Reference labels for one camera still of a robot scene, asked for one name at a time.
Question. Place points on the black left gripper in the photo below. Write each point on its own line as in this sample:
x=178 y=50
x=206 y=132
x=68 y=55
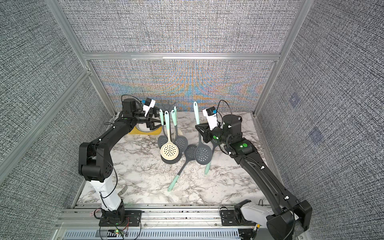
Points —
x=150 y=123

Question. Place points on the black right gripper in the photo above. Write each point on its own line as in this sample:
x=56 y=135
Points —
x=205 y=131

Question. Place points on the grey skimmer back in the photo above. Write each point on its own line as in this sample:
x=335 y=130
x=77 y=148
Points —
x=215 y=143

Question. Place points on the grey utensil rack stand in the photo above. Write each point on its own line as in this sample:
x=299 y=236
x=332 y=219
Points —
x=169 y=108

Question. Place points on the cream skimmer mint handle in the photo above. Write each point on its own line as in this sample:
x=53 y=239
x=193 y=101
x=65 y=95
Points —
x=190 y=156

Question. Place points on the grey skimmer lone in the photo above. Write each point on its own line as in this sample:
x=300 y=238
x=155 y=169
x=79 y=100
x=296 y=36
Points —
x=180 y=141

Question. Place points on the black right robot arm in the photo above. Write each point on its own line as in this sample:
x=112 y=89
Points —
x=287 y=217

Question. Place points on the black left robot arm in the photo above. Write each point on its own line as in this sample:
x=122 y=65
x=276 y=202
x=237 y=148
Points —
x=95 y=161

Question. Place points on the yellow tray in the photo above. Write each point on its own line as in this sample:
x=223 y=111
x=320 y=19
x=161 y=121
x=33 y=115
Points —
x=138 y=131

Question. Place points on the metal fork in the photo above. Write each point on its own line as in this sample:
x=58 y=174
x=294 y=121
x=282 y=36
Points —
x=122 y=191

